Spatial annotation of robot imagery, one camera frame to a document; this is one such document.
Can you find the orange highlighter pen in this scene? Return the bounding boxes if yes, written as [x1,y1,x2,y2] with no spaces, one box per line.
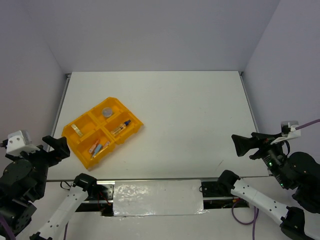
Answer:
[88,139,100,154]

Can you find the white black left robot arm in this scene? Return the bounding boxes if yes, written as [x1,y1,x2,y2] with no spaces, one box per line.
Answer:
[0,134,98,240]

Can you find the yellow compartment bin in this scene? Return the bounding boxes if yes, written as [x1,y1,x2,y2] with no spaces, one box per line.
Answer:
[61,97,144,170]

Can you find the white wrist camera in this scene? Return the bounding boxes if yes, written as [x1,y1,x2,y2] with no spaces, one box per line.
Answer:
[270,120,301,145]
[0,130,40,157]

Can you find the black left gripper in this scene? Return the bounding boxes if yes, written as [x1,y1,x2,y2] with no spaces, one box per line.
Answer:
[7,134,71,198]

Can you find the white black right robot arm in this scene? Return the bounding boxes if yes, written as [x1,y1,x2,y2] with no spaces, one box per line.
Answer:
[217,130,320,240]

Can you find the blue highlighter pen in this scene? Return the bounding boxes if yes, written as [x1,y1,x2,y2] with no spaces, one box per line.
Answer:
[91,144,103,158]

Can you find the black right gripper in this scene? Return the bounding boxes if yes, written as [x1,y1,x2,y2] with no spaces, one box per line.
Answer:
[229,130,290,187]

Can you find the pink highlighter pen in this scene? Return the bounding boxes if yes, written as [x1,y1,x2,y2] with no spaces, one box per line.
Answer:
[101,141,110,150]

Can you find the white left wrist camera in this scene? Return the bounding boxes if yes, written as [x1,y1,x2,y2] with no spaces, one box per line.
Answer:
[0,130,40,157]

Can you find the silver foil covered panel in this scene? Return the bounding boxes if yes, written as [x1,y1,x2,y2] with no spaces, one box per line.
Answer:
[113,179,205,217]

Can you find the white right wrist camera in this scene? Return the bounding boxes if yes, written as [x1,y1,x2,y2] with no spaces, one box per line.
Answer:
[270,120,301,145]

